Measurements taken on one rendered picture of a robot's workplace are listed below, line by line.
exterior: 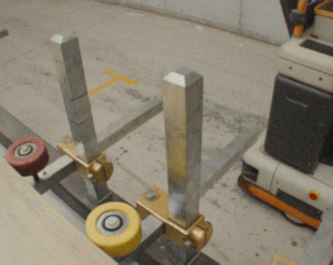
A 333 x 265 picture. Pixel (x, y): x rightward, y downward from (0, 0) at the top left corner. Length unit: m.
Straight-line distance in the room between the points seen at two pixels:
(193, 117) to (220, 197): 1.32
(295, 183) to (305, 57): 0.55
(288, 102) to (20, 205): 1.05
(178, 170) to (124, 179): 1.37
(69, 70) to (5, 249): 0.30
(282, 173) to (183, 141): 1.11
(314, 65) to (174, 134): 0.87
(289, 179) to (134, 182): 0.80
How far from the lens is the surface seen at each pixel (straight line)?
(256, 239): 1.59
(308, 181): 1.49
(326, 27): 1.35
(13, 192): 0.59
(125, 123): 0.79
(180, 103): 0.39
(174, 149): 0.45
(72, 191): 0.84
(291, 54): 1.25
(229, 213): 1.66
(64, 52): 0.56
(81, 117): 0.63
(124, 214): 0.50
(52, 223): 0.52
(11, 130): 1.11
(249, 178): 1.62
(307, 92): 1.28
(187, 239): 0.56
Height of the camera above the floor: 1.29
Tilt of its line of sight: 39 degrees down
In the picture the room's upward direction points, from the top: 3 degrees counter-clockwise
